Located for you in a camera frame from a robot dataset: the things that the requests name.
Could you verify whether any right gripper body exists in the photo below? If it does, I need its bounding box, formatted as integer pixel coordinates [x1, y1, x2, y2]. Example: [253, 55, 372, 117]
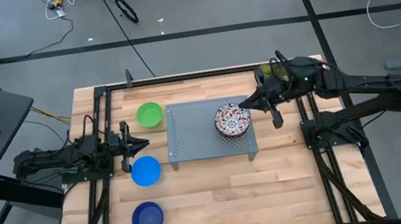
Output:
[256, 54, 332, 131]

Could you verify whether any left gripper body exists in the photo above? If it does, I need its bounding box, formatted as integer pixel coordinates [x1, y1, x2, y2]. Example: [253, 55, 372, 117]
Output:
[105, 120, 135, 176]

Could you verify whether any light blue plastic bowl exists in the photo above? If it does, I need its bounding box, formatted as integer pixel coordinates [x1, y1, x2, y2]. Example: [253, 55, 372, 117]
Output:
[128, 153, 164, 189]

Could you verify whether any green plastic bowl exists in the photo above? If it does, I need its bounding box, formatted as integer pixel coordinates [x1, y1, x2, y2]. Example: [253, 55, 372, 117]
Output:
[133, 100, 166, 131]

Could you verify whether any dark blue plastic bowl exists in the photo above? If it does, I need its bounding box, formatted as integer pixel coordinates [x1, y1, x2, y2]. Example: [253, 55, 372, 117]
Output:
[128, 199, 166, 224]

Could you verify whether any potted succulent plant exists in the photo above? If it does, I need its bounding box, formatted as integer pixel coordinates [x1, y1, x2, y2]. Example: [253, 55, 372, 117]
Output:
[259, 60, 291, 85]

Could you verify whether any grey perforated metal shelf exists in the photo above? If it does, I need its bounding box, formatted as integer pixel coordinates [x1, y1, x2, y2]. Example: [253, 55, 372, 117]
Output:
[160, 93, 262, 173]

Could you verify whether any black frame clamp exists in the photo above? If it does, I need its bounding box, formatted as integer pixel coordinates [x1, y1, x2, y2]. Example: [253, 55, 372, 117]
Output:
[124, 68, 135, 89]

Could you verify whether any black aluminium rig frame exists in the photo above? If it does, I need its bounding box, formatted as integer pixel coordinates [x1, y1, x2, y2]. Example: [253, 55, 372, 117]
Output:
[34, 46, 400, 224]

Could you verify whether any long black floor cable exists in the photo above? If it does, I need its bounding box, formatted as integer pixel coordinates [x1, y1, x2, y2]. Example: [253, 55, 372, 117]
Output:
[96, 0, 157, 85]

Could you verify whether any thin black floor cable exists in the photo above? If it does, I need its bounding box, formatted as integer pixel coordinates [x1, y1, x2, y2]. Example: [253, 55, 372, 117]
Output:
[17, 15, 78, 59]

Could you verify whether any coiled black cable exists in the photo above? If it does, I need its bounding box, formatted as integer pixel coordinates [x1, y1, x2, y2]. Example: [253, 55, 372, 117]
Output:
[113, 0, 141, 27]

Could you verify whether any white yellow cable bundle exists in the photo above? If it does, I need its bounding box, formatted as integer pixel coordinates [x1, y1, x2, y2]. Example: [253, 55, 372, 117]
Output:
[37, 0, 92, 22]

